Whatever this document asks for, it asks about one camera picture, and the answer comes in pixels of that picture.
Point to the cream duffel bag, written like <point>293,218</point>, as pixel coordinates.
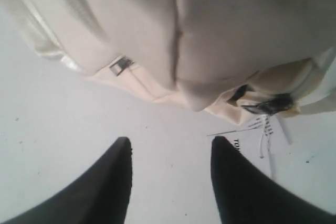
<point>232,58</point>

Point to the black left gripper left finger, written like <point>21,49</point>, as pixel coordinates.
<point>100,195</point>

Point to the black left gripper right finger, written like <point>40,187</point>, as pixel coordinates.
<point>245,195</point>

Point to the white paper price tag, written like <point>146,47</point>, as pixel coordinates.
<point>258,141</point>

